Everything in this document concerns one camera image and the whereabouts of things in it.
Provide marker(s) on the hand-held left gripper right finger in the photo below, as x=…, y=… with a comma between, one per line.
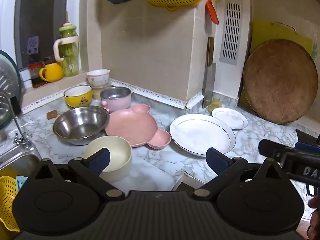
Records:
x=216, y=160

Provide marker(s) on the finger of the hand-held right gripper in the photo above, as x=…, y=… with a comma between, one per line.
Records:
x=271, y=150
x=307, y=147

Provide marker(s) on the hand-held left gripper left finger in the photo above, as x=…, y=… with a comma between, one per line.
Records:
x=98, y=161

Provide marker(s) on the cream bowl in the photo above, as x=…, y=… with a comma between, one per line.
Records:
x=118, y=153

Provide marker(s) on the large white plate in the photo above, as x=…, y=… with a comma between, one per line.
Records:
x=200, y=135

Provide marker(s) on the stainless steel bowl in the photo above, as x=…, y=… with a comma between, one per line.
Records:
x=80, y=125

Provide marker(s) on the small white plate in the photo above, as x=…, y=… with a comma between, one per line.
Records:
x=230, y=118

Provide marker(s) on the pink bear-shaped plate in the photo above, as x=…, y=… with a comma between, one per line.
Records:
x=135, y=127

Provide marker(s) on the pink steel-lined bowl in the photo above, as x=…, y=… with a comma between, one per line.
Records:
x=117, y=103

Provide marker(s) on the person's right hand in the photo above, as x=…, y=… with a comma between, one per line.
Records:
x=315, y=202

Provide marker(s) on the yellow sponge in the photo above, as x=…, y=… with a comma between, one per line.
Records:
x=216, y=105

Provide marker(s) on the brown soap bar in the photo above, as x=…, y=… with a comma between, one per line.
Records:
x=52, y=115

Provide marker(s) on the round wooden cutting board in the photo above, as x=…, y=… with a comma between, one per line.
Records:
x=280, y=82

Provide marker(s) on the cream cup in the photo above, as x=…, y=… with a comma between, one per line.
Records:
x=96, y=93

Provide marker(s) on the blue plastic basket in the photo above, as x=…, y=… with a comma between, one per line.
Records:
x=22, y=181

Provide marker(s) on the steel sink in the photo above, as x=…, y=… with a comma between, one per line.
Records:
x=17, y=162

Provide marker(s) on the white floral bowl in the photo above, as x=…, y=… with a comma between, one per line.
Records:
x=97, y=78

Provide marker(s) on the white patterned edge strip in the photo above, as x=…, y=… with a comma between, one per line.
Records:
x=155, y=93

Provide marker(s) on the metal faucet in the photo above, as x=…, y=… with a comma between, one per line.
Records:
x=15, y=123

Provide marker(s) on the yellow plastic basket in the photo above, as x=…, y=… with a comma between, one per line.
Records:
x=7, y=200

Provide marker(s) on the yellow mug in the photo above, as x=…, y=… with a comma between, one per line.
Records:
x=53, y=72

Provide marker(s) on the brown sauce jar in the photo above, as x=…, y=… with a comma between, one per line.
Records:
x=35, y=78

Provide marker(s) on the green drinking bottle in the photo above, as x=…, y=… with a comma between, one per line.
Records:
x=70, y=55

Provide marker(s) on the yellow cutting board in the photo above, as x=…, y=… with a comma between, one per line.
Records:
x=265, y=32

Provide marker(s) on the green rimmed glass lid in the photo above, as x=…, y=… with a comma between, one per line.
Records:
x=6, y=80

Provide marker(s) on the grey vent grille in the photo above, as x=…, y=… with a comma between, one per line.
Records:
x=231, y=30

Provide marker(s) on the orange spatula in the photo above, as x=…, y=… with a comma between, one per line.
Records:
x=212, y=12

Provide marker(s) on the dark window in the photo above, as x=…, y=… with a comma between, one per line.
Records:
x=42, y=10

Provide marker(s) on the cactus wall sticker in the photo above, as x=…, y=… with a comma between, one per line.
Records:
x=314, y=51

